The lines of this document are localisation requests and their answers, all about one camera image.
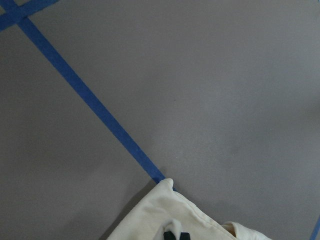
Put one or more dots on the cream long-sleeve printed shirt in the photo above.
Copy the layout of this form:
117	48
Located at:
165	210

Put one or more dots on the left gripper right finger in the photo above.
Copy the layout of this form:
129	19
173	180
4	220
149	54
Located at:
184	236

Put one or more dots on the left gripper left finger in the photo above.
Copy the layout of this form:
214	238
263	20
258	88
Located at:
168	235

